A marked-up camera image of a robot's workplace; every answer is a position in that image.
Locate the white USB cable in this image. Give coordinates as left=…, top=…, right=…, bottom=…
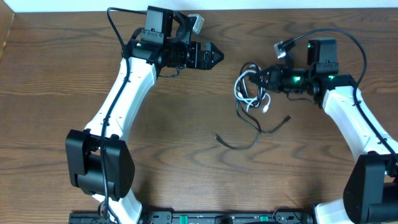
left=233, top=68, right=272, bottom=114

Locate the thin black cable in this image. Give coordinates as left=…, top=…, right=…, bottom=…
left=213, top=114, right=292, bottom=151

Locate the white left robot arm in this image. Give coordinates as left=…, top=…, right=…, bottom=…
left=65, top=6, right=224, bottom=223

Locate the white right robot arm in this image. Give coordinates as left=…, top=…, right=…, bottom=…
left=249, top=39, right=397, bottom=223

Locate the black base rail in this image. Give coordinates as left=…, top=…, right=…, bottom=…
left=68, top=208, right=317, bottom=224

